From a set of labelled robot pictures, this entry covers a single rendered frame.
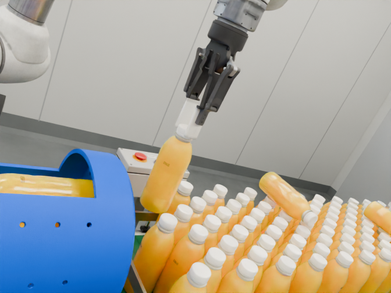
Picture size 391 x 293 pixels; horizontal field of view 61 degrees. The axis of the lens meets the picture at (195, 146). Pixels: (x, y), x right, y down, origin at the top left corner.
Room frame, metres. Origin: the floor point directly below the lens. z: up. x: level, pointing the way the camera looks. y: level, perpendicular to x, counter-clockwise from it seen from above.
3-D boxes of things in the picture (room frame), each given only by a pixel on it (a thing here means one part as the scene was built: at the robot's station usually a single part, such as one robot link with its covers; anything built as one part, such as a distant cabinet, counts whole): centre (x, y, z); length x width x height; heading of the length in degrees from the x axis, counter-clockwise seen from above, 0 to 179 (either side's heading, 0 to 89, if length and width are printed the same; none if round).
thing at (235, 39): (0.69, 0.03, 1.47); 0.08 x 0.07 x 0.09; 38
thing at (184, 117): (0.71, 0.05, 1.31); 0.03 x 0.01 x 0.07; 128
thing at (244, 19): (0.69, 0.03, 1.54); 0.09 x 0.09 x 0.06
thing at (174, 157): (0.69, 0.03, 1.18); 0.07 x 0.07 x 0.19
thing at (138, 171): (0.90, 0.09, 1.05); 0.20 x 0.10 x 0.10; 129
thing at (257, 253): (0.67, -0.23, 1.10); 0.04 x 0.04 x 0.02
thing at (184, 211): (0.70, -0.04, 1.10); 0.04 x 0.04 x 0.02
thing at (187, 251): (0.64, -0.09, 1.00); 0.07 x 0.07 x 0.19
